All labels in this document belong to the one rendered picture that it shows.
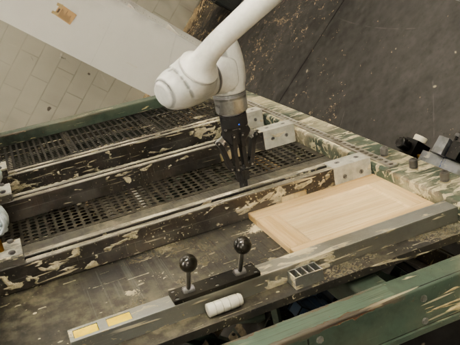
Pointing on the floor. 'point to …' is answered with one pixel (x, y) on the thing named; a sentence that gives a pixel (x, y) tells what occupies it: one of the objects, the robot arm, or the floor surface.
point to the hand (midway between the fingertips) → (243, 180)
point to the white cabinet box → (104, 35)
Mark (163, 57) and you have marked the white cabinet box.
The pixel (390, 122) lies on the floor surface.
